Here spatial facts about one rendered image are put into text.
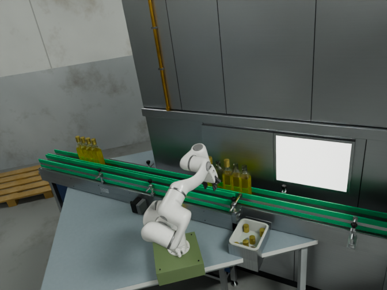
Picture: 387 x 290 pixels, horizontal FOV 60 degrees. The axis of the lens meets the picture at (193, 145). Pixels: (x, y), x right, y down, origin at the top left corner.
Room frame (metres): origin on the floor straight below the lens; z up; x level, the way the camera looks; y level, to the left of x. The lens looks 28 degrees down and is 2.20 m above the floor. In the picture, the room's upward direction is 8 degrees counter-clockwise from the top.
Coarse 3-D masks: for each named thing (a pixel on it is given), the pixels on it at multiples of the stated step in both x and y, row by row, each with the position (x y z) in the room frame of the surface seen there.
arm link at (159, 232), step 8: (152, 224) 1.13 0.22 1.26; (160, 224) 1.14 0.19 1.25; (144, 232) 1.11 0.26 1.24; (152, 232) 1.10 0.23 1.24; (160, 232) 1.10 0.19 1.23; (168, 232) 1.10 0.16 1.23; (144, 240) 1.13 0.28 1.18; (152, 240) 1.10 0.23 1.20; (160, 240) 1.08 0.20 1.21; (168, 240) 1.08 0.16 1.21
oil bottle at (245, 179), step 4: (248, 172) 1.69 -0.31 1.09; (240, 176) 1.67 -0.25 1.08; (244, 176) 1.66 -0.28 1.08; (248, 176) 1.66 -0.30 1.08; (240, 180) 1.67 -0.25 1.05; (244, 180) 1.65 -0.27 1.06; (248, 180) 1.65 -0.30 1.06; (240, 184) 1.67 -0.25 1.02; (244, 184) 1.65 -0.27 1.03; (248, 184) 1.65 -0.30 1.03; (240, 188) 1.67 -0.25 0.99; (244, 188) 1.66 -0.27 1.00; (248, 188) 1.65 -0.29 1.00; (244, 192) 1.66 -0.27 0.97; (248, 192) 1.65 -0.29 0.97
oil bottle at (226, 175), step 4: (224, 172) 1.73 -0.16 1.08; (228, 172) 1.72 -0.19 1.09; (224, 176) 1.73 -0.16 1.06; (228, 176) 1.71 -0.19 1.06; (224, 180) 1.73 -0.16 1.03; (228, 180) 1.71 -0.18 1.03; (224, 184) 1.73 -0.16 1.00; (228, 184) 1.72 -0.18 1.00; (224, 188) 1.73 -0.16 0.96; (228, 188) 1.72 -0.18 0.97
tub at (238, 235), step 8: (240, 224) 1.53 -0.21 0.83; (256, 224) 1.52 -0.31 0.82; (264, 224) 1.49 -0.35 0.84; (240, 232) 1.51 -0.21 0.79; (248, 232) 1.52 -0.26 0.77; (256, 232) 1.51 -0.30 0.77; (264, 232) 1.42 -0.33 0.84; (232, 240) 1.42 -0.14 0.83; (240, 240) 1.47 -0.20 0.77; (248, 240) 1.46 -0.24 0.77; (256, 240) 1.45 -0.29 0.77; (248, 248) 1.33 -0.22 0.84; (256, 248) 1.32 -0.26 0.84
